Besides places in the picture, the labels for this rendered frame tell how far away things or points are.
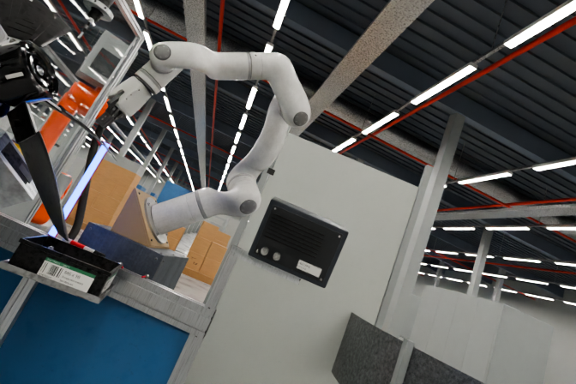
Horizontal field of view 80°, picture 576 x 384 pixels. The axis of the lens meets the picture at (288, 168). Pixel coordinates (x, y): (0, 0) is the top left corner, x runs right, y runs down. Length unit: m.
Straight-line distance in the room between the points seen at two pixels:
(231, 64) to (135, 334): 0.86
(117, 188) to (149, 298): 7.80
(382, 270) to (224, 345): 1.22
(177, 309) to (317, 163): 1.80
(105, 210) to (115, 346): 7.74
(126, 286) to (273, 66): 0.82
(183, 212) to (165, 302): 0.37
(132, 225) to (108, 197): 7.55
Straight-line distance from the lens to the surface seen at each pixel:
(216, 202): 1.35
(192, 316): 1.13
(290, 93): 1.19
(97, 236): 1.38
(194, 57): 1.08
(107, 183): 8.93
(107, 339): 1.22
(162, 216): 1.39
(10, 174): 0.98
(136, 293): 1.16
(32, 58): 0.88
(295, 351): 2.63
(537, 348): 10.82
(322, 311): 2.60
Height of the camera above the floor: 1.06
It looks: 15 degrees up
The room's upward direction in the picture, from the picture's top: 24 degrees clockwise
